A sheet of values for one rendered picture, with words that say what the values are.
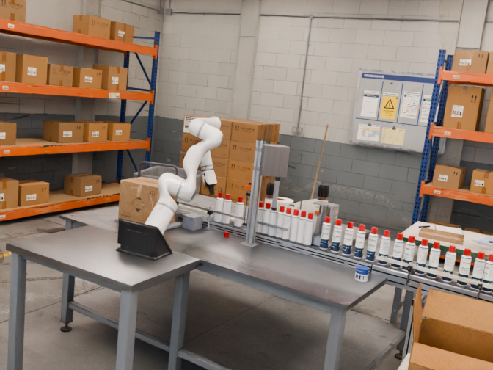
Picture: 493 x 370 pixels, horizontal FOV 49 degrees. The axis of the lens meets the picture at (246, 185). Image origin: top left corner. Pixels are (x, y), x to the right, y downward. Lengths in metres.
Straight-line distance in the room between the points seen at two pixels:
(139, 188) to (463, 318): 2.21
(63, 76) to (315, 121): 3.56
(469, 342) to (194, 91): 7.55
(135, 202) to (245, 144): 3.53
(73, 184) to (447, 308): 6.02
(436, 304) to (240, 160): 5.08
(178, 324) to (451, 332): 1.71
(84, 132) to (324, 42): 3.59
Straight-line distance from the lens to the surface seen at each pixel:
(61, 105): 8.14
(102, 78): 7.71
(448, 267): 3.18
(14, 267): 3.31
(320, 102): 8.15
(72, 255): 3.08
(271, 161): 3.36
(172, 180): 3.25
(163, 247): 3.09
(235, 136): 7.07
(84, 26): 7.44
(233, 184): 7.12
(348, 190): 8.04
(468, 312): 2.25
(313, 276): 3.06
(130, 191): 3.68
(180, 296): 3.30
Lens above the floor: 1.78
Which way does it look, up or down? 10 degrees down
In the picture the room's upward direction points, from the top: 6 degrees clockwise
